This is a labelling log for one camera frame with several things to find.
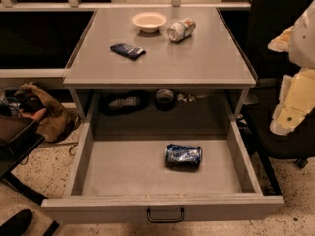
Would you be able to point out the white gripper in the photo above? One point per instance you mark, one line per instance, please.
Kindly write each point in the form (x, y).
(303, 43)

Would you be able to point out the blue pepsi can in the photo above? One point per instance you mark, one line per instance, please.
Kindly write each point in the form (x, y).
(183, 155)

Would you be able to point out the grey cabinet counter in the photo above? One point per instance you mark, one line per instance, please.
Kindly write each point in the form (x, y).
(208, 58)

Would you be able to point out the white crushed can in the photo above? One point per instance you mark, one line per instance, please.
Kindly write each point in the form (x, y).
(181, 29)

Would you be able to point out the grey open drawer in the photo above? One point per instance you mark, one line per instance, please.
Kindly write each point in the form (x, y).
(119, 170)

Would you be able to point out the black office chair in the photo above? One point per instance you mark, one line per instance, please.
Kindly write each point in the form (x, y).
(267, 20)

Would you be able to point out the crumpled silver wrapper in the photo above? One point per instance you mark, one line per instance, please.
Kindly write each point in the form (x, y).
(186, 98)

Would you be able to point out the black tape roll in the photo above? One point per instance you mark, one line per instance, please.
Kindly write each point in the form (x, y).
(164, 99)

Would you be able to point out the white paper bowl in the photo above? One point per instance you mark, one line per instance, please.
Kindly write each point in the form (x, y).
(149, 22)

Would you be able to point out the dark blue snack bag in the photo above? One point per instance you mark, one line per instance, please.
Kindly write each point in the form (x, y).
(127, 50)

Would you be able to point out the brown bag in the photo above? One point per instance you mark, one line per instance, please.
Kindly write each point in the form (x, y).
(54, 121)

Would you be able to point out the black tray table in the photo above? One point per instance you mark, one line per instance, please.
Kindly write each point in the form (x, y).
(18, 139)

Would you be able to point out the black shoe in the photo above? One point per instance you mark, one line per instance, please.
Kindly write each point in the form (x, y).
(17, 225)

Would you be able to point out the black drawer handle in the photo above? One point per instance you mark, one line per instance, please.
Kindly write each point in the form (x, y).
(165, 216)

